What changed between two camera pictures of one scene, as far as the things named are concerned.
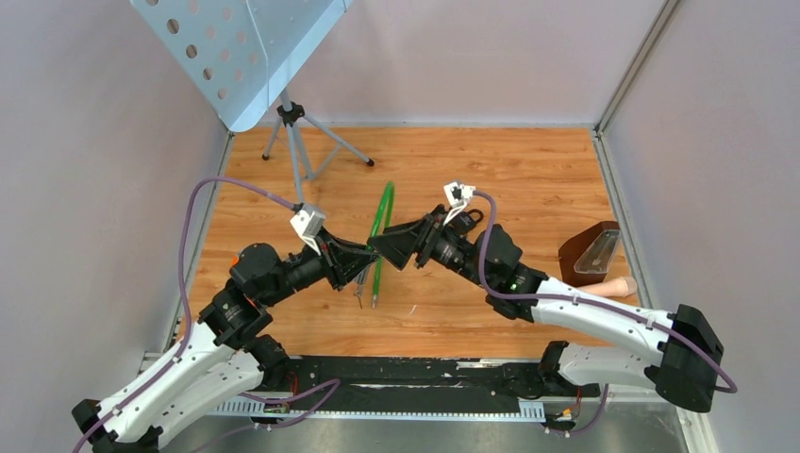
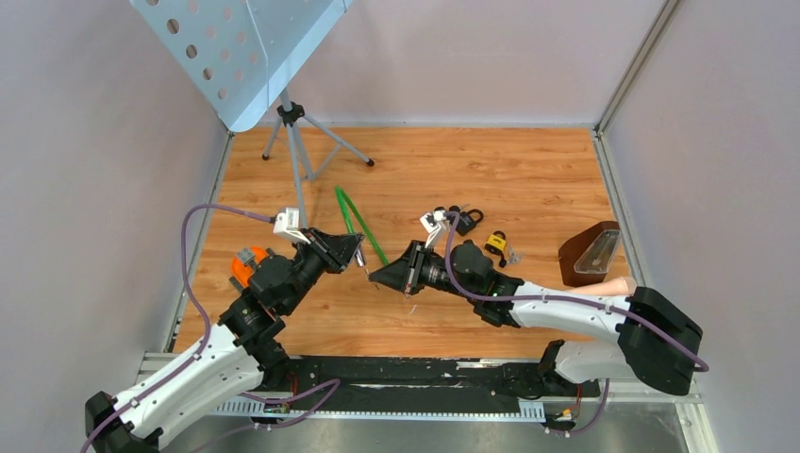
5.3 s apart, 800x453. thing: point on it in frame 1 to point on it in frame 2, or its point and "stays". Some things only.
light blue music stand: x=240 y=54 stays
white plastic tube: x=617 y=287 stays
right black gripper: x=398 y=244 to x=405 y=273
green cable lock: x=370 y=247 to x=343 y=197
